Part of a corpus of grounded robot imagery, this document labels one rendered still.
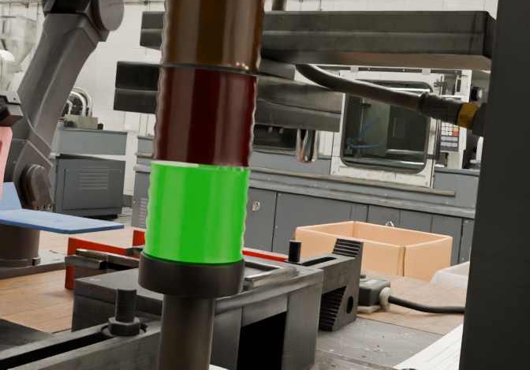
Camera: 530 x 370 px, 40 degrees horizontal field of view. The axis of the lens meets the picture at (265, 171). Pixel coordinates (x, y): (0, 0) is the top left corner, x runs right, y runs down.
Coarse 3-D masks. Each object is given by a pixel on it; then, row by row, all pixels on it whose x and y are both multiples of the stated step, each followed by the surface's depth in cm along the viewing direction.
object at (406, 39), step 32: (160, 32) 55; (288, 32) 50; (320, 32) 48; (352, 32) 47; (384, 32) 46; (416, 32) 45; (448, 32) 44; (480, 32) 43; (128, 64) 52; (288, 64) 58; (320, 64) 57; (352, 64) 55; (384, 64) 53; (416, 64) 51; (448, 64) 49; (480, 64) 47; (128, 96) 52; (288, 96) 54; (320, 96) 59; (256, 128) 55; (288, 128) 65; (320, 128) 60
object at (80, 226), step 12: (12, 192) 75; (0, 204) 73; (12, 204) 74; (0, 216) 68; (12, 216) 68; (24, 216) 69; (36, 216) 70; (48, 216) 70; (60, 216) 71; (72, 228) 63; (84, 228) 64; (96, 228) 65; (108, 228) 66; (120, 228) 68
